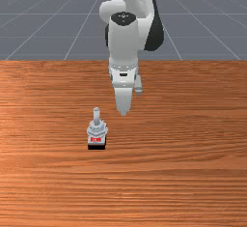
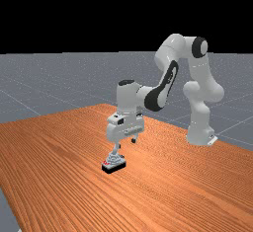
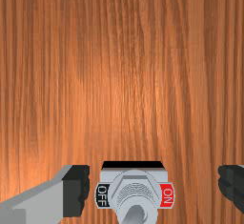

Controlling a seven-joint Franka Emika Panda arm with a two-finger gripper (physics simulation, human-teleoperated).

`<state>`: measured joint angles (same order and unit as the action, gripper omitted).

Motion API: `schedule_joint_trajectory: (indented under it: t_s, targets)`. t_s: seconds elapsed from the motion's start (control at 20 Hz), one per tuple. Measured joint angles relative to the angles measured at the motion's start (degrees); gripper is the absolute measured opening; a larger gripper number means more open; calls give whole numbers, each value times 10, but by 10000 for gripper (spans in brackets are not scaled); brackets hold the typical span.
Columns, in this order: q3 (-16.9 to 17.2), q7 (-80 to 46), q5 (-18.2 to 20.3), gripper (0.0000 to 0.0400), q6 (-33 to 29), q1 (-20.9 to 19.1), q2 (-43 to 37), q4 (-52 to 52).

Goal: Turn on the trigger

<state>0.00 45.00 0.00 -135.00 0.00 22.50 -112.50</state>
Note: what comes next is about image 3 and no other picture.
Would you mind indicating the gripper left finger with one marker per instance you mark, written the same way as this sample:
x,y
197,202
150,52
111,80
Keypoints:
x,y
47,199

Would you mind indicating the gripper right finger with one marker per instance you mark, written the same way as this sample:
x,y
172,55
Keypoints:
x,y
233,183

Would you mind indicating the grey toggle switch black base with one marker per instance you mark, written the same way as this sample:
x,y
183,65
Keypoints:
x,y
135,189

